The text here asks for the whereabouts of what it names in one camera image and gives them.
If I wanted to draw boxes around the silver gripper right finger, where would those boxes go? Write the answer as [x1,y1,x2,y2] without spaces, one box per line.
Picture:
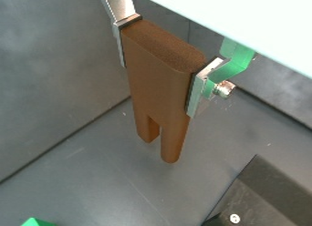
[185,38,256,118]

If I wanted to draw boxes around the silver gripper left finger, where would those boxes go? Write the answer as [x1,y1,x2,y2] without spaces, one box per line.
[102,0,142,67]

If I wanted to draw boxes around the brown two-legged peg block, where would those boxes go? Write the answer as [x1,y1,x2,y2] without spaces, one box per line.
[121,20,207,163]

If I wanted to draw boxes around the green shape-sorting board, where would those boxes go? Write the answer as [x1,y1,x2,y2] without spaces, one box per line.
[20,218,57,226]

